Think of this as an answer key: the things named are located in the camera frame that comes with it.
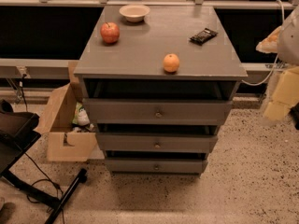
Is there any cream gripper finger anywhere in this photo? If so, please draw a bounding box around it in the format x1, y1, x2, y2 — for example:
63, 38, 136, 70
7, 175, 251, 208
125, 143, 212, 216
263, 66, 299, 121

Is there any grey drawer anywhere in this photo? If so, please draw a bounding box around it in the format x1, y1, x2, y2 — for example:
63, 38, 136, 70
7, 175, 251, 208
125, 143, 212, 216
84, 99, 232, 125
105, 159, 207, 174
96, 133, 218, 153

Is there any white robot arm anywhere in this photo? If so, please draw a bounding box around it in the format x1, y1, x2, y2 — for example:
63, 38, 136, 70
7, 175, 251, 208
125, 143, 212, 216
256, 7, 299, 121

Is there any grey drawer cabinet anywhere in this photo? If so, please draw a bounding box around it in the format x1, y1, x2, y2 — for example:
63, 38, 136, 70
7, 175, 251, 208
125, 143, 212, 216
75, 6, 247, 161

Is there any grey bottom drawer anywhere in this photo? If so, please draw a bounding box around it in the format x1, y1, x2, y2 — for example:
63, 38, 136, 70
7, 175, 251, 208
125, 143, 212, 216
105, 159, 207, 174

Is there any grey top drawer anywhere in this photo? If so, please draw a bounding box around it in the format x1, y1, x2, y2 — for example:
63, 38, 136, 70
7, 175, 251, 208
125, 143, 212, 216
84, 99, 232, 125

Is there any black snack packet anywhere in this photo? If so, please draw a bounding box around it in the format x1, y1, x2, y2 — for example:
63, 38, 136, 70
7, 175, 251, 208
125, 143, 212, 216
190, 28, 218, 46

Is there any orange fruit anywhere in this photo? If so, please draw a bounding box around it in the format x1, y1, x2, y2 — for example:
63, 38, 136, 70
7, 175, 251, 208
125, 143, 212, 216
163, 53, 179, 73

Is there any white bowl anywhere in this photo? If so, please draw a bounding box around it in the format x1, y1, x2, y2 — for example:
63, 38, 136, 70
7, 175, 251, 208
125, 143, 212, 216
120, 5, 150, 22

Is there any red apple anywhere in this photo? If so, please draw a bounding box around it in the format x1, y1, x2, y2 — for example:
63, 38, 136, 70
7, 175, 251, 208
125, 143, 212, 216
100, 22, 120, 44

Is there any white green plush toy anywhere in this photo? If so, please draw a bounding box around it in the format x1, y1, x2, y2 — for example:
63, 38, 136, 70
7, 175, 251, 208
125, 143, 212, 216
72, 103, 90, 126

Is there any black stand leg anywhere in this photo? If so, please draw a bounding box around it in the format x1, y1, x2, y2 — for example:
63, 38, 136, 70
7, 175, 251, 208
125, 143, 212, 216
45, 169, 87, 224

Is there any cardboard box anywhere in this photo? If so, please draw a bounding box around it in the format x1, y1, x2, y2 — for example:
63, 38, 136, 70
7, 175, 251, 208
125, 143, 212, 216
36, 61, 97, 161

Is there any white cable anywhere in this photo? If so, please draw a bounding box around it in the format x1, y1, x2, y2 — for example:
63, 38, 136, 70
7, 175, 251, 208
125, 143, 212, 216
241, 0, 286, 87

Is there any black floor cable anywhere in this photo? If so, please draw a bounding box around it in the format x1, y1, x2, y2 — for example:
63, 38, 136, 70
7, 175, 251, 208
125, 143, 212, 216
23, 152, 65, 224

